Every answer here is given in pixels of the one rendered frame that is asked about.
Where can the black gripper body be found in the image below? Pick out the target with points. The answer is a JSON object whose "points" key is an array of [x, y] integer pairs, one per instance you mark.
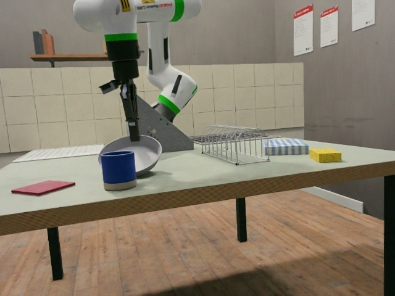
{"points": [[126, 72]]}

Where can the yellow sponge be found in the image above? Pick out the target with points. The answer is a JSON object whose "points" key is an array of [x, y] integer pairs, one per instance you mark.
{"points": [[325, 155]]}

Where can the blue mug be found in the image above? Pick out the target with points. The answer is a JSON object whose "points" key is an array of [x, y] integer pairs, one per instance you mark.
{"points": [[118, 170]]}

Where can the white ribbed draining mat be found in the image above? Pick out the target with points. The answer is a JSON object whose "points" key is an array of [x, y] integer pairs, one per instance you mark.
{"points": [[61, 152]]}

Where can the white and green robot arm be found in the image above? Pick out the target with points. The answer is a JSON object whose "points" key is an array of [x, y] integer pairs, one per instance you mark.
{"points": [[118, 19]]}

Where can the cream tiled wall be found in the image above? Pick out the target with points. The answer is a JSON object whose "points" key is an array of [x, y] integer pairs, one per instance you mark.
{"points": [[44, 108]]}

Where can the blue and white checkered towel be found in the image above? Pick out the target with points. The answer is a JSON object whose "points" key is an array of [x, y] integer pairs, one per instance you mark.
{"points": [[286, 147]]}

